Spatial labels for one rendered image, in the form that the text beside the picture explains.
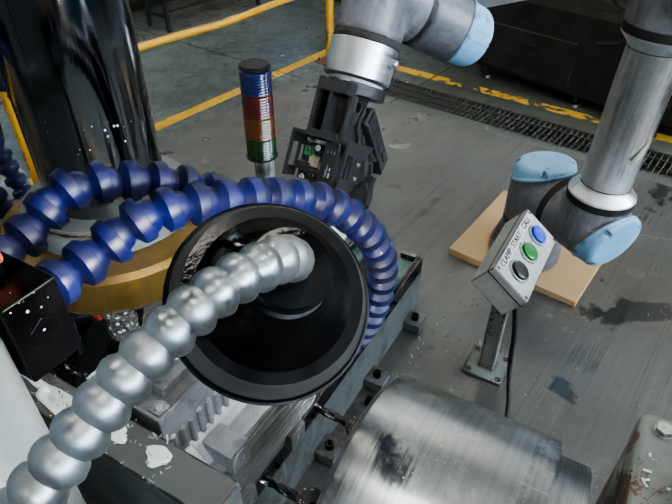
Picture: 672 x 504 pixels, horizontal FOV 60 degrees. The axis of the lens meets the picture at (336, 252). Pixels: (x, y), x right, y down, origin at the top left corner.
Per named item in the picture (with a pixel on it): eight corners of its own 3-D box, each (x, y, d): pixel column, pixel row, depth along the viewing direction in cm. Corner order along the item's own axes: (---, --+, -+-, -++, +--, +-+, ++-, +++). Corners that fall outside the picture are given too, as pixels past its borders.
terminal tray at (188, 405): (174, 467, 58) (160, 424, 53) (100, 421, 62) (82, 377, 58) (248, 385, 66) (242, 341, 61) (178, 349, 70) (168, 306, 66)
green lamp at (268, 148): (265, 165, 114) (263, 144, 111) (241, 157, 116) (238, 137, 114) (282, 152, 118) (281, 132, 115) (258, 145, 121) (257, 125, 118)
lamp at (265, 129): (263, 144, 111) (262, 123, 109) (238, 137, 114) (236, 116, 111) (281, 132, 115) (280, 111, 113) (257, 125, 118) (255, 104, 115)
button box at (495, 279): (501, 316, 84) (529, 303, 81) (468, 281, 84) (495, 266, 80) (533, 253, 96) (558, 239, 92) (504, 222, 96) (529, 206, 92)
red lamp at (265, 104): (262, 123, 109) (260, 100, 106) (236, 116, 111) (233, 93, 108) (280, 111, 113) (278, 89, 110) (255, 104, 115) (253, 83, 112)
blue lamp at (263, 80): (260, 100, 106) (258, 76, 103) (233, 93, 108) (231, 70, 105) (278, 89, 110) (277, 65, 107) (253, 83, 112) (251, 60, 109)
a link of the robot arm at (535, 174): (536, 192, 127) (549, 136, 118) (580, 225, 117) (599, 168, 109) (491, 206, 123) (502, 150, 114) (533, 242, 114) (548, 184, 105)
